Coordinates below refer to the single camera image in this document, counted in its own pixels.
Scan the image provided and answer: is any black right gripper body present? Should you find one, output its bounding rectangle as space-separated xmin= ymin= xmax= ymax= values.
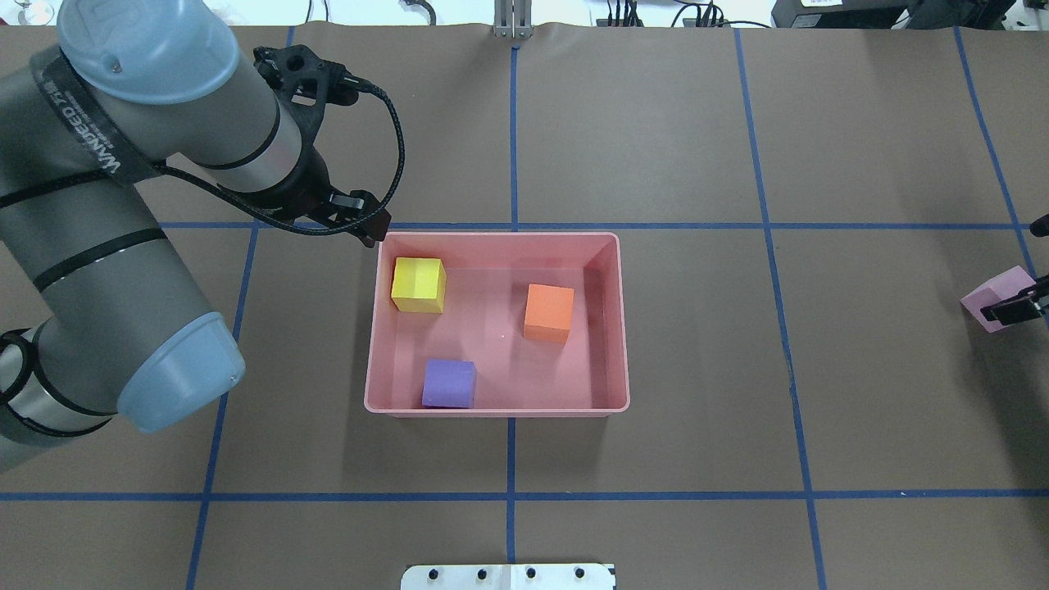
xmin=1029 ymin=214 xmax=1049 ymax=238

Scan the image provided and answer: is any purple foam block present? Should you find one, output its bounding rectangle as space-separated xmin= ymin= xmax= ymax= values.
xmin=422 ymin=358 xmax=477 ymax=408

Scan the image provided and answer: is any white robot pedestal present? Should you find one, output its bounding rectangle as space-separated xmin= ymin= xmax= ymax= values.
xmin=400 ymin=563 xmax=618 ymax=589

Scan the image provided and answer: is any yellow foam block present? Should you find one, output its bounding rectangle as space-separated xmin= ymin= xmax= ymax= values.
xmin=390 ymin=256 xmax=447 ymax=314

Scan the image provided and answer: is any black box with label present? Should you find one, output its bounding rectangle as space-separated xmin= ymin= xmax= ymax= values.
xmin=770 ymin=1 xmax=908 ymax=30

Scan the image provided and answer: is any pink foam block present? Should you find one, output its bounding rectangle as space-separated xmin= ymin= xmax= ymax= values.
xmin=960 ymin=265 xmax=1035 ymax=334

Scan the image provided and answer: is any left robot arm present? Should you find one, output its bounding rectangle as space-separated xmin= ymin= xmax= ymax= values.
xmin=1 ymin=1 xmax=406 ymax=470

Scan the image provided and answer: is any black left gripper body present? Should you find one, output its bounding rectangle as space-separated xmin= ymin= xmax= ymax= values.
xmin=252 ymin=44 xmax=361 ymax=124

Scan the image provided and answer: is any aluminium frame post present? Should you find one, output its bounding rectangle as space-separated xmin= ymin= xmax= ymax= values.
xmin=493 ymin=0 xmax=534 ymax=40

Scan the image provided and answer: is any pink plastic bin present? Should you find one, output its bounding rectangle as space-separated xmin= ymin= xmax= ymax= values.
xmin=363 ymin=232 xmax=630 ymax=418

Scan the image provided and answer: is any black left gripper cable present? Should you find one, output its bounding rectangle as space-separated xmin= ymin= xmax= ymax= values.
xmin=0 ymin=78 xmax=406 ymax=237

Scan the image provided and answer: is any orange foam block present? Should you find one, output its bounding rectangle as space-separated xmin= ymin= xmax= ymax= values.
xmin=522 ymin=285 xmax=574 ymax=345

